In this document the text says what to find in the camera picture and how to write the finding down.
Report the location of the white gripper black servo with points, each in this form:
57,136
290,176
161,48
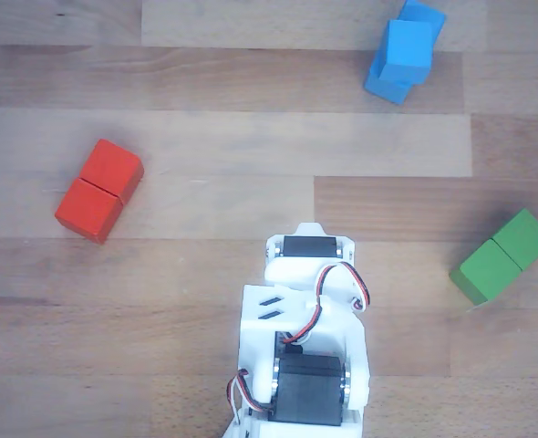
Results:
296,269

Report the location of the small blue wooden cube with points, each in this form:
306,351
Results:
406,50

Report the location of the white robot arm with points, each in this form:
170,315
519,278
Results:
255,337

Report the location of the long blue wooden block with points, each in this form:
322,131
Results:
387,93

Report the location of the long green wooden block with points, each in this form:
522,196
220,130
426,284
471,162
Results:
501,257

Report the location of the long red wooden block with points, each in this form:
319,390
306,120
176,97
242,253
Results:
96,196

